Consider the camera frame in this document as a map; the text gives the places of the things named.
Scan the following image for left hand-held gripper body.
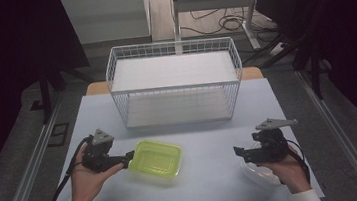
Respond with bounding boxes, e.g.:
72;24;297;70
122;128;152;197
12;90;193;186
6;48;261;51
78;125;128;175

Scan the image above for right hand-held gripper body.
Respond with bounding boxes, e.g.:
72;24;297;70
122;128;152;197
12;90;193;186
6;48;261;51
249;114;302;167

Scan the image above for white square bowl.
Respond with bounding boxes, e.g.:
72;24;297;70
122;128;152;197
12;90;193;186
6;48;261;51
239;156;284;192

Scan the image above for green plastic food container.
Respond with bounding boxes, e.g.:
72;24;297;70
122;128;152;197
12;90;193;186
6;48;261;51
125;135;186;188

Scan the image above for white wire rack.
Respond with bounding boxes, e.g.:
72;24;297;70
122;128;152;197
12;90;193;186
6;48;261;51
103;33;249;133

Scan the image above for person's left hand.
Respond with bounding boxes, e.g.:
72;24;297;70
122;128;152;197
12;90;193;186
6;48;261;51
64;143;129;201

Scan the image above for person's right hand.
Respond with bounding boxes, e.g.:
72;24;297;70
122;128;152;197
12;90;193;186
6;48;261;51
257;145;313;198

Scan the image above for pale blue table mat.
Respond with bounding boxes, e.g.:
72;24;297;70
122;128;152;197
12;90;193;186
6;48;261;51
32;71;326;201

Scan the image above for black floor plate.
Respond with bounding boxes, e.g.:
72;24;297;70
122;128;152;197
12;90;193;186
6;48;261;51
45;121;73;148

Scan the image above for wooden table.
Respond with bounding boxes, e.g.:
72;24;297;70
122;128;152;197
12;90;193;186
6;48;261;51
83;65;265;98

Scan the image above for black metal stand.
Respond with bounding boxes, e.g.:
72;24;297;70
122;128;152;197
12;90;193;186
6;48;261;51
235;0;357;108
25;53;100;128

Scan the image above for white power strip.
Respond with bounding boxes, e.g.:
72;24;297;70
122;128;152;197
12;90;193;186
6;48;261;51
267;41;287;58

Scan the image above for white cabinet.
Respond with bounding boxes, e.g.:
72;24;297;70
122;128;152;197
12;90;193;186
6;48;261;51
59;0;155;48

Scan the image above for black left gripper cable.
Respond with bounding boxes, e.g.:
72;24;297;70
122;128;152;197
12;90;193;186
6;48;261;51
34;135;101;201

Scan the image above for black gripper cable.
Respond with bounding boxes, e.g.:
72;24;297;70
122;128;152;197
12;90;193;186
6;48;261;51
285;136;312;187
34;135;101;201

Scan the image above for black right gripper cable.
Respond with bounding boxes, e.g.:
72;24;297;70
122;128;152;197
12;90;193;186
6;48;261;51
285;136;312;187

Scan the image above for aluminium rail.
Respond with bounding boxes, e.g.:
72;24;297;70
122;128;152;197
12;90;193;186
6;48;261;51
0;92;74;201
294;63;357;201

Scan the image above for black floor cables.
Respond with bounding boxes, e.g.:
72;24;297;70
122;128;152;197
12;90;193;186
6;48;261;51
176;0;283;53

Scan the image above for white metal desk frame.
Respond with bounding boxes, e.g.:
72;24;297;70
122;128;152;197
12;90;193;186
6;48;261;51
170;0;269;58

